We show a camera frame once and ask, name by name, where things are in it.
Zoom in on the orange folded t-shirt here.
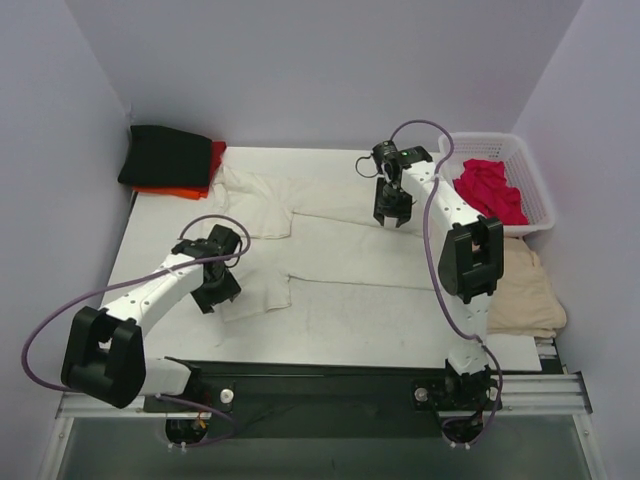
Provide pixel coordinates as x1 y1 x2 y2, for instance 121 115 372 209
133 187 208 200

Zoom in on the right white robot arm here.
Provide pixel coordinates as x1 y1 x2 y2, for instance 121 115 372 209
372 140 504 408

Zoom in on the cream white t-shirt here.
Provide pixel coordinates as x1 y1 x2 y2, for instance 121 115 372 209
196 167 436 344

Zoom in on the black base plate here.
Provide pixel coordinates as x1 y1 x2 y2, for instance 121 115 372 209
143 362 502 444

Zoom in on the magenta crumpled t-shirt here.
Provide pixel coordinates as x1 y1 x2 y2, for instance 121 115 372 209
453 159 529 226

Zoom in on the white plastic basket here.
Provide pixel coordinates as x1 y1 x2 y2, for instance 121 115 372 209
439 132 556 237

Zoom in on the black folded t-shirt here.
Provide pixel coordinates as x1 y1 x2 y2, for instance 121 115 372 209
118 125 212 188

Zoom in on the beige folded cloth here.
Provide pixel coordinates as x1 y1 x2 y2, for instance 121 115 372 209
488 238 567 338

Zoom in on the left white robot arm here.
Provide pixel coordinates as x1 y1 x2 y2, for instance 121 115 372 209
61 224 242 412

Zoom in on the aluminium mounting rail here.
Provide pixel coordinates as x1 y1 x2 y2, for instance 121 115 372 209
57 374 592 418

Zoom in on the red folded t-shirt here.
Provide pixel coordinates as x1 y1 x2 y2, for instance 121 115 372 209
209 141 227 179

